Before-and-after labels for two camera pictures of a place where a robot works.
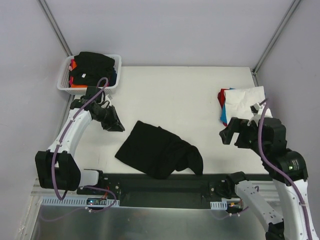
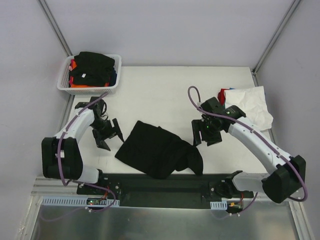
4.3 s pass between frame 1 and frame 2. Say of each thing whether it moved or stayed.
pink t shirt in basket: stayed
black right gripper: moved
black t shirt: stayed
